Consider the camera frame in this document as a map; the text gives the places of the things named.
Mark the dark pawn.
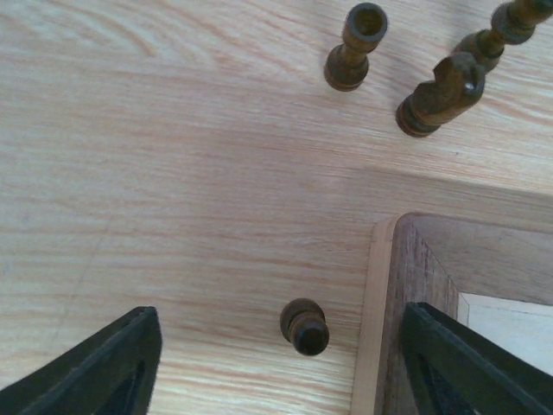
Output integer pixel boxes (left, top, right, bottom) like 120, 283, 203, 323
280, 298, 329, 356

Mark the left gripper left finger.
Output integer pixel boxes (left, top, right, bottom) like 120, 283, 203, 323
1, 306, 162, 414

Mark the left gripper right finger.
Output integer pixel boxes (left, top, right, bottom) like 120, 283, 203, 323
401, 303, 552, 414

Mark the dark chess piece far left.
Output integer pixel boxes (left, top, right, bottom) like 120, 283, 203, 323
324, 3, 388, 92

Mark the dark chess piece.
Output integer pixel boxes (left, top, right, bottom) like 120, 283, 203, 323
453, 0, 552, 73
396, 52, 486, 137
324, 3, 388, 92

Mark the wooden chess board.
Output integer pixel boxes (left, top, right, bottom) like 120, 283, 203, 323
350, 213, 552, 414

